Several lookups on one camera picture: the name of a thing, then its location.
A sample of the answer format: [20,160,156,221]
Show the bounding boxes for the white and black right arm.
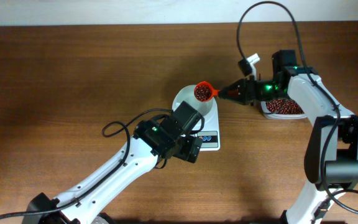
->
[218,50,358,223]

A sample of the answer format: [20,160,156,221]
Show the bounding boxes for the red adzuki beans in container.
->
[265,100,303,115]

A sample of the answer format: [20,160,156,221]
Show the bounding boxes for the clear plastic container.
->
[260,99,306,119]

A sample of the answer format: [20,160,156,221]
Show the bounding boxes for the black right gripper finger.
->
[221,78,247,93]
[218,94,247,105]

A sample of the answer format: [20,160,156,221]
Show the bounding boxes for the white bowl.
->
[172,85,213,123]

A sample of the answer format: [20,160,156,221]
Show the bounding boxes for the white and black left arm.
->
[23,101,204,223]

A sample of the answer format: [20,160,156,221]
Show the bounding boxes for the red plastic scoop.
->
[194,81,219,102]

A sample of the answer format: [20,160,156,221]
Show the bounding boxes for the white digital kitchen scale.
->
[195,98,221,151]

